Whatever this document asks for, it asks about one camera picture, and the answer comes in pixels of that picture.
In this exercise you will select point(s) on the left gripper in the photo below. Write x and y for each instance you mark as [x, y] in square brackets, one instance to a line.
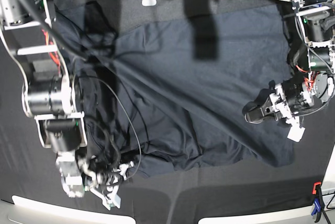
[289, 101]

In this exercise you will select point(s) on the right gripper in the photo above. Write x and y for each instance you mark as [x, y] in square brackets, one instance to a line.
[104, 183]

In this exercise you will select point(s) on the dark grey t-shirt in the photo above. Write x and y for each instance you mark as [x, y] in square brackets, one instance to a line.
[174, 91]

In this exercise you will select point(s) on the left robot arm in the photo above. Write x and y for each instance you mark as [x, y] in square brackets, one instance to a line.
[312, 86]

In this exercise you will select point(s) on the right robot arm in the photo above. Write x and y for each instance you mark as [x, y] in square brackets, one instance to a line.
[51, 95]

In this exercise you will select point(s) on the red blue clamp near right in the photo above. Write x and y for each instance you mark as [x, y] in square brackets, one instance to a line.
[318, 203]

